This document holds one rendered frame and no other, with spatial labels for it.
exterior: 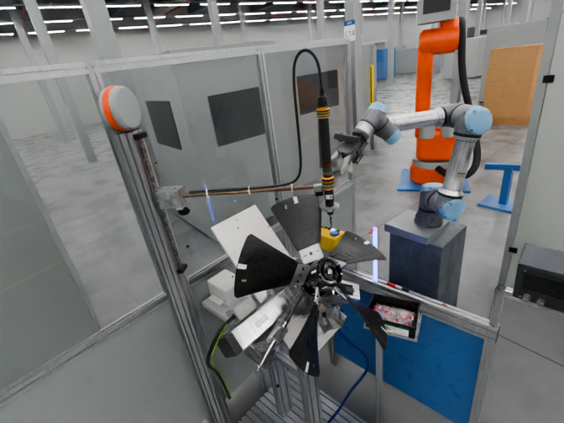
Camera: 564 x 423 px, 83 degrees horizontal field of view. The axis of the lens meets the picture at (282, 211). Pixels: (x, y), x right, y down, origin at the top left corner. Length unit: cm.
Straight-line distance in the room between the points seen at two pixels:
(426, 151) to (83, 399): 464
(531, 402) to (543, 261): 134
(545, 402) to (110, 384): 235
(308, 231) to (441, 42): 405
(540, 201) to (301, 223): 199
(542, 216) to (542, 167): 36
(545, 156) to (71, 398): 300
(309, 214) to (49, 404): 130
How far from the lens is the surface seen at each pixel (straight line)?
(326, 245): 179
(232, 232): 143
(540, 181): 286
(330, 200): 120
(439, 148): 509
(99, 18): 522
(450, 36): 506
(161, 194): 134
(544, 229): 300
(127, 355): 180
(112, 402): 191
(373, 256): 146
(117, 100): 128
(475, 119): 166
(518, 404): 257
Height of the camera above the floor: 196
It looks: 25 degrees down
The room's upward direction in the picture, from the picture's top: 8 degrees counter-clockwise
